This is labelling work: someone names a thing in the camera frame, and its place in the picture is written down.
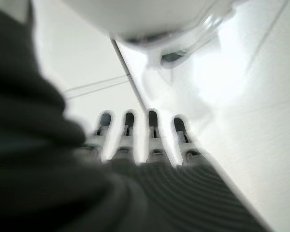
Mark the dark cabinet toe kick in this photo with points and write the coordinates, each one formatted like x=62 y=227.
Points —
x=128 y=72

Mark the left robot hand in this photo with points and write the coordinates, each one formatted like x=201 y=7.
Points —
x=62 y=181

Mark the black left robot foot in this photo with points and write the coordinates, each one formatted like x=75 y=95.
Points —
x=172 y=55

